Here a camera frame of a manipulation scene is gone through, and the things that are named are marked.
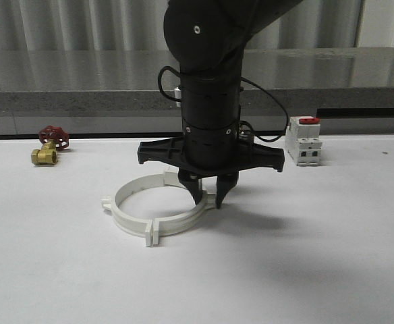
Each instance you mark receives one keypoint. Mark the grey stone ledge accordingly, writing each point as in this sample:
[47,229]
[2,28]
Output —
[327,82]

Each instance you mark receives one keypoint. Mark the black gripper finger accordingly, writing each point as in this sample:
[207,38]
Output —
[225,183]
[192,183]

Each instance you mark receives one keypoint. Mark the brass valve red handwheel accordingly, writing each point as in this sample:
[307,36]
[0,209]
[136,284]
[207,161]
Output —
[53,139]

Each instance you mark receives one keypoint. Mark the white half pipe clamp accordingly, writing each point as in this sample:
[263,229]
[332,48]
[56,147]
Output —
[132,225]
[180,221]

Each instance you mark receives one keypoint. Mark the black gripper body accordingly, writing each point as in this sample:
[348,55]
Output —
[210,145]

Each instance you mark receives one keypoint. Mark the white circuit breaker red switch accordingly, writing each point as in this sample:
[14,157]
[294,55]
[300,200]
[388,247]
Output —
[302,140]

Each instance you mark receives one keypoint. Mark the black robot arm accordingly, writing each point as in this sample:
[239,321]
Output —
[208,39]

